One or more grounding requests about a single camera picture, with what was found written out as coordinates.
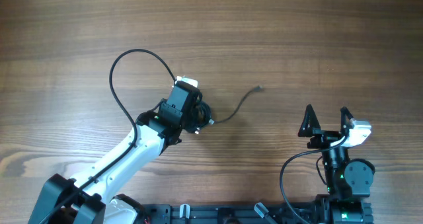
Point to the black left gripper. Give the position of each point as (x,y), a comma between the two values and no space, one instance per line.
(190,113)

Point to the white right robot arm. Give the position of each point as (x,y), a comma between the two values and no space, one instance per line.
(348,180)

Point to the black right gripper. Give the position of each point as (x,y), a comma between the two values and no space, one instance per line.
(324,137)

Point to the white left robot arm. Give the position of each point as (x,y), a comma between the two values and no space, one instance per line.
(85,197)

